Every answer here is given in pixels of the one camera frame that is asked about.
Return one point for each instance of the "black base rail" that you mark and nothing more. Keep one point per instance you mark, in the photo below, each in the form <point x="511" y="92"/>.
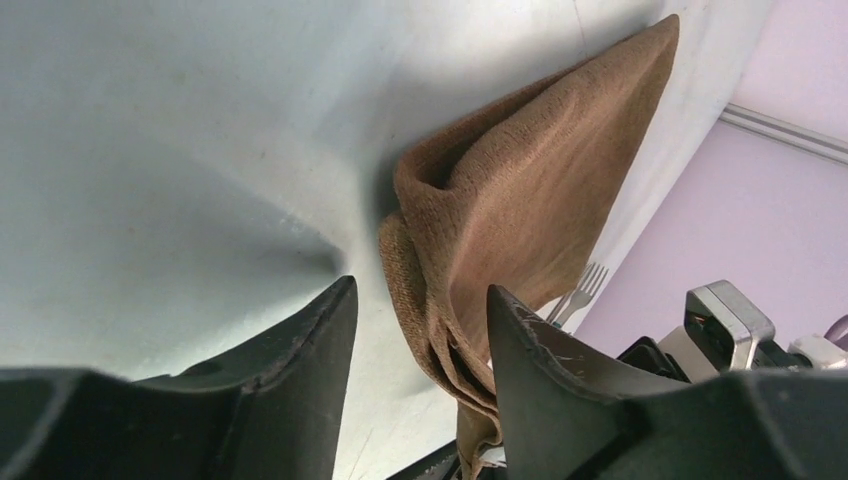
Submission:
<point x="441" y="464"/>

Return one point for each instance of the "right aluminium frame post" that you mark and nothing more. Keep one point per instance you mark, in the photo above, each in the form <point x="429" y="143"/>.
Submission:
<point x="785" y="133"/>

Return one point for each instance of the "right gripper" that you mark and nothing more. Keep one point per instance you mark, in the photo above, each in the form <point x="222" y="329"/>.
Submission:
<point x="645" y="354"/>

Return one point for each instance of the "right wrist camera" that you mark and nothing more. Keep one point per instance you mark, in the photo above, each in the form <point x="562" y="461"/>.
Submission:
<point x="725" y="331"/>

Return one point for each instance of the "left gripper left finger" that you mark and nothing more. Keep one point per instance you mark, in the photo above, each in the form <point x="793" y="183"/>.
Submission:
<point x="268" y="408"/>

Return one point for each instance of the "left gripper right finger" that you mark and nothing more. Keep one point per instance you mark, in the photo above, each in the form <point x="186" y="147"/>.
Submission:
<point x="568" y="411"/>

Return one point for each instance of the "brown cloth napkin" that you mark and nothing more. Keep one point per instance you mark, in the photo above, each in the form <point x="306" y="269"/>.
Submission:
<point x="515" y="194"/>

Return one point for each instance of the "silver fork green handle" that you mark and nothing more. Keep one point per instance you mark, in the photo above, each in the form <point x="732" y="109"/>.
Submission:
<point x="589" y="284"/>

